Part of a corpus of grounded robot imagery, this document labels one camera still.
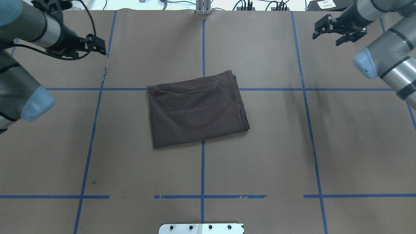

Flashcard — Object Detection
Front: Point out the aluminium frame post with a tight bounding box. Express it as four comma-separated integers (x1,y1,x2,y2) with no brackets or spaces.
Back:
195,0,212,15

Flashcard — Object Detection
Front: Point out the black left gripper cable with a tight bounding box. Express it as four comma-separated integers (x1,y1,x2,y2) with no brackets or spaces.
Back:
13,0,97,61

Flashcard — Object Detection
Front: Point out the dark brown t-shirt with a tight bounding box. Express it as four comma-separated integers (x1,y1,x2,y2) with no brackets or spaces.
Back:
147,71,250,149

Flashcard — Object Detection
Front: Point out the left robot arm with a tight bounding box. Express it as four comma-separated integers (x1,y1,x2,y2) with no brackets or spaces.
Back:
0,0,107,133

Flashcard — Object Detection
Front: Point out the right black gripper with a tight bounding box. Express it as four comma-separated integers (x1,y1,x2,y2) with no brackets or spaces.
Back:
313,13,368,46

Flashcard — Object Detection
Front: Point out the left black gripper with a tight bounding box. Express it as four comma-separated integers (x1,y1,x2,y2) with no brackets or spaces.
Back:
63,28,107,57

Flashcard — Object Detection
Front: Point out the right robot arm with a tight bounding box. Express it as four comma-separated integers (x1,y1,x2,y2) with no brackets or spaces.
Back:
313,0,416,109

